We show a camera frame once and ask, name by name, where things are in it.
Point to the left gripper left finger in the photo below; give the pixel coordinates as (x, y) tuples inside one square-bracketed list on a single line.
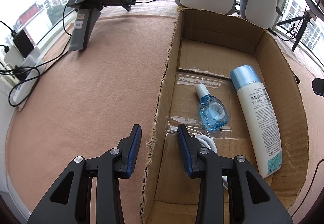
[(68, 200)]

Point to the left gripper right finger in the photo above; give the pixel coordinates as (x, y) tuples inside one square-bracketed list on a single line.
[(251, 200)]

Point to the white lotion bottle blue cap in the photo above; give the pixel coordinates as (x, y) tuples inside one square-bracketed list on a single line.
[(260, 119)]

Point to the small blue glass bottle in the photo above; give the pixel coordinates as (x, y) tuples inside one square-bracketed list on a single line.
[(211, 110)]

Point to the cardboard box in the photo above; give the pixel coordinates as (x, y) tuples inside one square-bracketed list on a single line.
[(205, 47)]

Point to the black tripod stand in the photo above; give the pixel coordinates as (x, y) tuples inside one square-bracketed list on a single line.
[(297, 32)]

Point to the pink table blanket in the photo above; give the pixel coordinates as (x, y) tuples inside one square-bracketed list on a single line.
[(87, 102)]

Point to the white power strip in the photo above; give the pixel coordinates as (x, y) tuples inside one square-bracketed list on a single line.
[(26, 69)]

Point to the black power adapter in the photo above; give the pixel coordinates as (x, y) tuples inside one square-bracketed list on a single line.
[(23, 43)]

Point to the checkered beige cloth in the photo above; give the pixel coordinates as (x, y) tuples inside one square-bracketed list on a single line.
[(166, 8)]

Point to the black handheld gripper on stand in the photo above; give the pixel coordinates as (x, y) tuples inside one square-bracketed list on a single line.
[(88, 12)]

